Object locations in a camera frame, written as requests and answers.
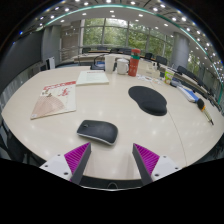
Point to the long curved conference table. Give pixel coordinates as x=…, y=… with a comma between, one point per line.
x=100, y=56

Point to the red thermos bottle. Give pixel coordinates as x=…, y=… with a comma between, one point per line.
x=134, y=65

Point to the black computer mouse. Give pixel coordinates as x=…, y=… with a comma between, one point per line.
x=98, y=131

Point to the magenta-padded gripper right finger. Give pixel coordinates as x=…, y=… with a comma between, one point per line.
x=148, y=160

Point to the white lidded mug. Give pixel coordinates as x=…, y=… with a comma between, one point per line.
x=122, y=67

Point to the round ceiling lights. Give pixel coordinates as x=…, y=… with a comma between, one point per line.
x=156, y=9

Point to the white paper booklet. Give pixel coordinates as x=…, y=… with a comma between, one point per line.
x=92, y=77

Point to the white paper cup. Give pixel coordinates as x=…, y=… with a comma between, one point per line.
x=109, y=64

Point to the green-printed paper cup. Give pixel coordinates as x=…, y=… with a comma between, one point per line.
x=169, y=76

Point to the black yellow microphone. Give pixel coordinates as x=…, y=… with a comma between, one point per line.
x=201, y=104

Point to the colourful sticker sheet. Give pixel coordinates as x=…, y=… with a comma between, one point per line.
x=144, y=78

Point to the black mouse pad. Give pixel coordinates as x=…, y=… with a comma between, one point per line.
x=148, y=100

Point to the red-printed booklet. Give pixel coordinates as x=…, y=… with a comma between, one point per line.
x=55, y=100

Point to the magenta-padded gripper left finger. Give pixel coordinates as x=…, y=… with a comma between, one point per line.
x=75, y=158

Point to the dark office chairs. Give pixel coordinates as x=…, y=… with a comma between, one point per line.
x=161, y=60

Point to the blue book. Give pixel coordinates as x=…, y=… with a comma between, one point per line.
x=189, y=94

